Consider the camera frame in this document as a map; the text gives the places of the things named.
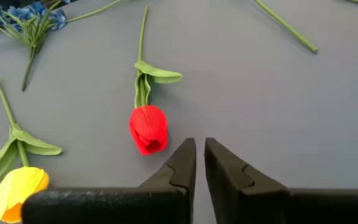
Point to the yellow artificial tulip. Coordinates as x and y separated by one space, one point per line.
286 25
17 186

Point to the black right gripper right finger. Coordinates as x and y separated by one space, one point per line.
259 205

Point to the red artificial tulip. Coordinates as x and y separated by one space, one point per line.
148 127

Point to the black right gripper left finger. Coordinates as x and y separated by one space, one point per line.
154 205

